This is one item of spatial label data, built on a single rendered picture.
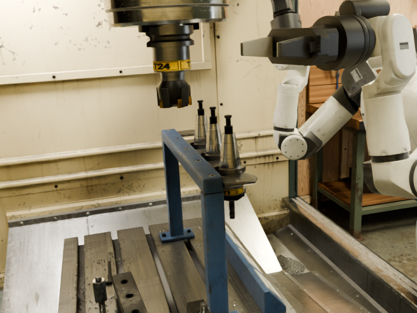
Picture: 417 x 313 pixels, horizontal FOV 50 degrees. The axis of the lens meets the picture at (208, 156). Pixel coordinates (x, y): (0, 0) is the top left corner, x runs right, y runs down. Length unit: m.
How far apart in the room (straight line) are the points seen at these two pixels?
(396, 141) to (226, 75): 0.96
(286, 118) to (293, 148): 0.09
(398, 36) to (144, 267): 0.81
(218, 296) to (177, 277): 0.25
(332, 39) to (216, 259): 0.46
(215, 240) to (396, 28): 0.49
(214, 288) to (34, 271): 0.82
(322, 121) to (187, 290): 0.64
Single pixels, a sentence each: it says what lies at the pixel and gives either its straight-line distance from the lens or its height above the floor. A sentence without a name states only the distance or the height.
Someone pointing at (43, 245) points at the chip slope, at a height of 0.81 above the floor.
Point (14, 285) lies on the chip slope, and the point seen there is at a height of 0.75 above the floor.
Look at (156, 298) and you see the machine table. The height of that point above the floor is 0.90.
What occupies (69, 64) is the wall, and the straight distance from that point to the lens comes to 1.61.
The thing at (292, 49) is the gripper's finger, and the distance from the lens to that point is 0.67.
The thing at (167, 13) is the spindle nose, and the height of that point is 1.51.
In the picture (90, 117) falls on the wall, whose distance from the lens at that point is 1.63.
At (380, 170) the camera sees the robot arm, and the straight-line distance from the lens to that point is 0.86.
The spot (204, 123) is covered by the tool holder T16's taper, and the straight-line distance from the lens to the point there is 1.09.
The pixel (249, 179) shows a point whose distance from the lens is 0.85.
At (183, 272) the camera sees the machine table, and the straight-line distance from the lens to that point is 1.18.
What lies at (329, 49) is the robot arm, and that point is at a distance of 0.73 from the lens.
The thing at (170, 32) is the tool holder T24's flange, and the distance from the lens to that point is 0.58.
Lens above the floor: 1.49
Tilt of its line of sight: 16 degrees down
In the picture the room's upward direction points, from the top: 3 degrees counter-clockwise
